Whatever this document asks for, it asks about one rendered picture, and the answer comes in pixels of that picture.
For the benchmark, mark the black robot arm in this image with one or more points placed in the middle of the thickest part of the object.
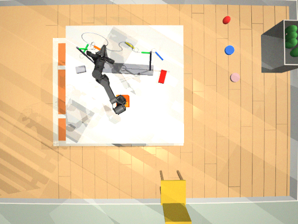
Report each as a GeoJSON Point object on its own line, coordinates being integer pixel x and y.
{"type": "Point", "coordinates": [103, 80]}

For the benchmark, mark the red rectangular block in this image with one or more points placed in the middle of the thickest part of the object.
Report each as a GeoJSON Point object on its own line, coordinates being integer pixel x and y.
{"type": "Point", "coordinates": [162, 76]}

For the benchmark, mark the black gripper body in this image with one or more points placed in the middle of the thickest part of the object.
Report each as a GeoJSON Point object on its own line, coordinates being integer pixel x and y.
{"type": "Point", "coordinates": [100, 60]}

